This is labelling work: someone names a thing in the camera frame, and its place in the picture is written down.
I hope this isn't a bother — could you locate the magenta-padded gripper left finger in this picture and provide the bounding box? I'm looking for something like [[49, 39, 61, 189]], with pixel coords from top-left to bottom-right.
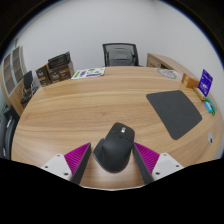
[[40, 142, 92, 185]]

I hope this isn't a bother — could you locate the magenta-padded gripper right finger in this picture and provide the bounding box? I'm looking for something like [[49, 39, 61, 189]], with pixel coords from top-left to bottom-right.
[[132, 142, 185, 185]]

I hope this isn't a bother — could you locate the black computer mouse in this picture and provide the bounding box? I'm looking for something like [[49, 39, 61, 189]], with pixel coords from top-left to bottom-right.
[[92, 122, 136, 174]]

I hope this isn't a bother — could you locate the dark grey mouse pad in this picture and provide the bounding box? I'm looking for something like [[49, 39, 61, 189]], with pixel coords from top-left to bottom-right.
[[145, 89, 203, 141]]

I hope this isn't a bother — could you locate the black high-back office chair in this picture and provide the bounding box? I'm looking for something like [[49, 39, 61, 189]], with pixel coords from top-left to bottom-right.
[[0, 104, 20, 160]]

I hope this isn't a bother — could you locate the small blue box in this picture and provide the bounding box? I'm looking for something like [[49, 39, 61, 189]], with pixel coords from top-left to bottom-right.
[[203, 99, 214, 114]]

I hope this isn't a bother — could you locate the green box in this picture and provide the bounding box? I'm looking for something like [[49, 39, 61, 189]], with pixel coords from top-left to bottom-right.
[[206, 96, 218, 117]]

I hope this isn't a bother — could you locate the small tan box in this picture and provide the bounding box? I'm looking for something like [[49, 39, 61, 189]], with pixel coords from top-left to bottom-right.
[[193, 87, 208, 102]]

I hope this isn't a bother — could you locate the small black chair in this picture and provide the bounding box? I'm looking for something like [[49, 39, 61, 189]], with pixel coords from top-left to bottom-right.
[[20, 70, 39, 105]]

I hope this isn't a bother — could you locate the orange cardboard box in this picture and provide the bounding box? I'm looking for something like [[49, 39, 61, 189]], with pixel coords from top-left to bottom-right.
[[181, 73, 200, 89]]

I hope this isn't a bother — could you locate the small brown cardboard box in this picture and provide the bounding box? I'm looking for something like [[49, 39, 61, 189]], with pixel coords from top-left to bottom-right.
[[35, 64, 53, 88]]

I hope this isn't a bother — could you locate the large brown cardboard box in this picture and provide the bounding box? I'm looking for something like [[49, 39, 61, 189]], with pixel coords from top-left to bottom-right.
[[47, 61, 75, 84]]

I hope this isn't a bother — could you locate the purple standing sign card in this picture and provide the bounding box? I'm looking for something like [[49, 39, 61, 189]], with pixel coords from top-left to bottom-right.
[[197, 68, 214, 98]]

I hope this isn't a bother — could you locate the round grey disc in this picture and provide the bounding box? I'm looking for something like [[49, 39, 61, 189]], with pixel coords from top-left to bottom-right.
[[157, 68, 178, 80]]

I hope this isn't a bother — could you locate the white printed paper sheet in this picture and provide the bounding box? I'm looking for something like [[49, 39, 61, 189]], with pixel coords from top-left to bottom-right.
[[70, 67, 106, 80]]

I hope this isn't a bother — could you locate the wooden shelf unit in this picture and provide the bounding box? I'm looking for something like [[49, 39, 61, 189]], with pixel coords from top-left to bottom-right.
[[0, 45, 29, 116]]

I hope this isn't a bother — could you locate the wooden side desk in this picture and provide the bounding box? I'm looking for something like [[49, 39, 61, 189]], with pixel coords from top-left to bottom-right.
[[146, 52, 201, 81]]

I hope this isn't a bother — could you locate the black open box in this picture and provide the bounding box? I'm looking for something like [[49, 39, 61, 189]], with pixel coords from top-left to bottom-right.
[[47, 51, 72, 70]]

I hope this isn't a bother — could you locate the black mesh office chair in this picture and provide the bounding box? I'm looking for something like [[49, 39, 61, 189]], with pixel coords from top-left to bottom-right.
[[101, 42, 140, 68]]

